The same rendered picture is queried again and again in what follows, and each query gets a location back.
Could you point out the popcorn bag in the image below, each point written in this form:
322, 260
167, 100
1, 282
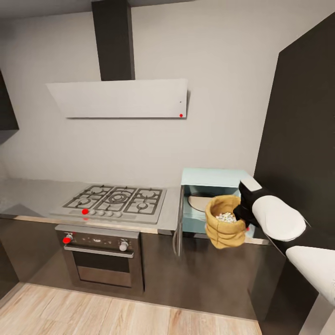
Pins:
224, 234

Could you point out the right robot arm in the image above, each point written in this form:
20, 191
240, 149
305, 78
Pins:
312, 252

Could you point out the range hood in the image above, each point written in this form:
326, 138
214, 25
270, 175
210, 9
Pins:
119, 94

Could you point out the microwave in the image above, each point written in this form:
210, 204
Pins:
198, 187

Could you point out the burner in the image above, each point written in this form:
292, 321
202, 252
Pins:
115, 202

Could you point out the fridge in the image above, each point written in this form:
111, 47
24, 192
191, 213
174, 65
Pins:
296, 162

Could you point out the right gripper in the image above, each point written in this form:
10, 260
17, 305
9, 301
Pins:
245, 214

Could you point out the oven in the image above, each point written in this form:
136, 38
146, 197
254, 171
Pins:
103, 259

